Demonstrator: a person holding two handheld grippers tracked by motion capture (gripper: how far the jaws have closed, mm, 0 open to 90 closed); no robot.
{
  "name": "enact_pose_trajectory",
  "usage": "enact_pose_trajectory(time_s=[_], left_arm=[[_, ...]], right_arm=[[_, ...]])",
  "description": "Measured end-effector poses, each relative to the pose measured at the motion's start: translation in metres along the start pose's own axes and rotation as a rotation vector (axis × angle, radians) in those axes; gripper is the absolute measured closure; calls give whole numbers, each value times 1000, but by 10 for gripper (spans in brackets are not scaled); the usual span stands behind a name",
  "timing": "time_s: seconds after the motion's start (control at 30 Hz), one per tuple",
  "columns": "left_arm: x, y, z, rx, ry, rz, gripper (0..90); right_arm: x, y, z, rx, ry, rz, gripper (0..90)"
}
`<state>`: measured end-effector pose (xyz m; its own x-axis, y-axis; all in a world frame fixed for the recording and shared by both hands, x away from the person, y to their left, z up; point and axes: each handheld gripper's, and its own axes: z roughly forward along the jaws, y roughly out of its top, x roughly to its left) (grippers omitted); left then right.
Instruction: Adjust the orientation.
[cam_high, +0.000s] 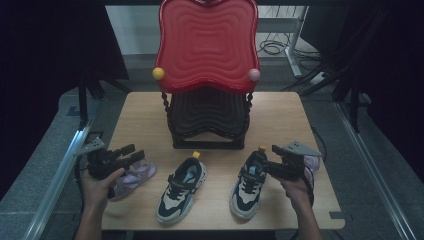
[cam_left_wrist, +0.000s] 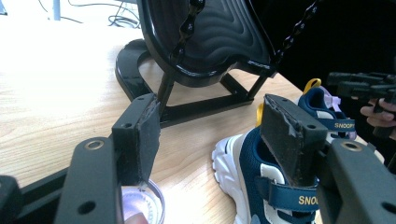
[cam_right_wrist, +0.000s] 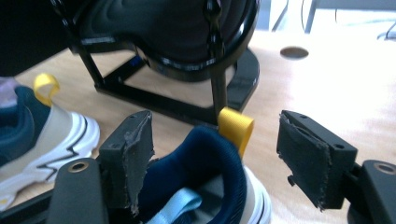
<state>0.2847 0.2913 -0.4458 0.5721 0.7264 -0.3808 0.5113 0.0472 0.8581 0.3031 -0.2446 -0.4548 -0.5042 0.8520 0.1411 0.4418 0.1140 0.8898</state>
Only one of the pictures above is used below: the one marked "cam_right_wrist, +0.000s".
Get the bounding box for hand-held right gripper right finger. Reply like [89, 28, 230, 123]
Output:
[276, 109, 359, 211]

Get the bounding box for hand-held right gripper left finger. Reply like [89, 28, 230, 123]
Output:
[99, 110, 155, 217]

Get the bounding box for purple sandal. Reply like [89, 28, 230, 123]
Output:
[0, 77, 21, 108]

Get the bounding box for black shoe rack red top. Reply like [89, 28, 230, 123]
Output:
[49, 0, 262, 127]

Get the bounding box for white metal stand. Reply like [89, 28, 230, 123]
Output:
[271, 0, 396, 35]

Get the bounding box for black curtain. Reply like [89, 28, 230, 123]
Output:
[0, 0, 74, 78]

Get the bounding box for black floor cables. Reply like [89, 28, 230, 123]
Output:
[375, 20, 396, 41]

